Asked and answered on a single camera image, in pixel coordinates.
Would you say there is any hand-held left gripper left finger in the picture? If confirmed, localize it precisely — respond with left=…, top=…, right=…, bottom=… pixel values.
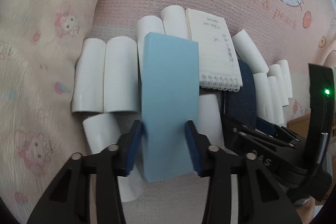
left=26, top=120, right=143, bottom=224

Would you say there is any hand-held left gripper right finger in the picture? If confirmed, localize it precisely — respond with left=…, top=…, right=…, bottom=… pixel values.
left=184, top=120, right=302, bottom=224

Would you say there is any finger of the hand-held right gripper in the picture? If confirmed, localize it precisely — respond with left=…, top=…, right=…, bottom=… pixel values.
left=223, top=115, right=298, bottom=154
left=256, top=118, right=300, bottom=146

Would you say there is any navy glasses case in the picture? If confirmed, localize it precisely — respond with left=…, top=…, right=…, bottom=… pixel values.
left=223, top=59, right=256, bottom=127

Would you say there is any plain light blue box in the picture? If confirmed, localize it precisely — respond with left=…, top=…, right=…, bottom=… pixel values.
left=138, top=32, right=199, bottom=182

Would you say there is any person's right forearm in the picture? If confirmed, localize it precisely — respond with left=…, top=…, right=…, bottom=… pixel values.
left=294, top=198, right=317, bottom=224

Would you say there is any pile of white paper tubes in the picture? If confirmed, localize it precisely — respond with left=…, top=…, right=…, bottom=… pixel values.
left=71, top=5, right=293, bottom=202

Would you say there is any white spiral notebook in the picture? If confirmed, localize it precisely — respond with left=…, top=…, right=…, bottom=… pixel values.
left=185, top=9, right=243, bottom=93

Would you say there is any cream floral pillow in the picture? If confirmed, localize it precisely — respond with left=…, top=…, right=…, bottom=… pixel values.
left=0, top=0, right=113, bottom=224

